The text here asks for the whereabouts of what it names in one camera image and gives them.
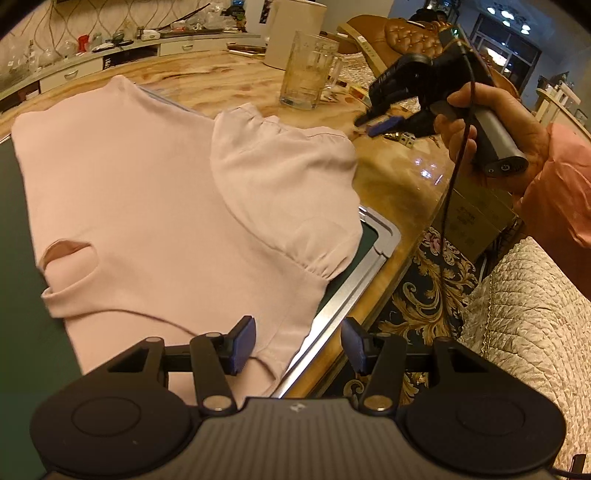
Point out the floral patterned rug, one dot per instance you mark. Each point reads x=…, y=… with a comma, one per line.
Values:
x=425, y=295

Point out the tall white container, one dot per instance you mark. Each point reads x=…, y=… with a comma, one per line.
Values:
x=286, y=27

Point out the green framed mat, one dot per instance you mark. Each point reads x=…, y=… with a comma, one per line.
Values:
x=18, y=323

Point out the white television cabinet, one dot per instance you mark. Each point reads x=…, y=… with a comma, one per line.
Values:
x=69, y=76

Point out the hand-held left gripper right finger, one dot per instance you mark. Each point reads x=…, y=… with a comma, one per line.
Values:
x=352, y=342

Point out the brown leather armchair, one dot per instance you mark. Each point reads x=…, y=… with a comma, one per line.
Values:
x=411, y=39

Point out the cream quilted sofa cover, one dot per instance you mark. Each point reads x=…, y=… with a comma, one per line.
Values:
x=531, y=323
x=362, y=69

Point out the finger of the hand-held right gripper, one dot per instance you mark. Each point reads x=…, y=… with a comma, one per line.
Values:
x=392, y=83
x=385, y=125

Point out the pink shirt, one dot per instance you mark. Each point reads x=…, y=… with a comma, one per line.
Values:
x=138, y=184

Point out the glass beer mug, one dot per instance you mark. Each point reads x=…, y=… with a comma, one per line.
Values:
x=302, y=69

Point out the small cardboard packet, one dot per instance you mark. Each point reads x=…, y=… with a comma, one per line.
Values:
x=359, y=92

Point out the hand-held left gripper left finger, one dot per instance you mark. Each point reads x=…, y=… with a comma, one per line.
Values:
x=243, y=345

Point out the cardboard box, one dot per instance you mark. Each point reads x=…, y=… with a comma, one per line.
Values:
x=480, y=212

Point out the person's right hand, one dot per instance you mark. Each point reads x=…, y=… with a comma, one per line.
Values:
x=521, y=124

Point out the red cup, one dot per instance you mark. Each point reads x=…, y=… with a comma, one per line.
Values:
x=83, y=44

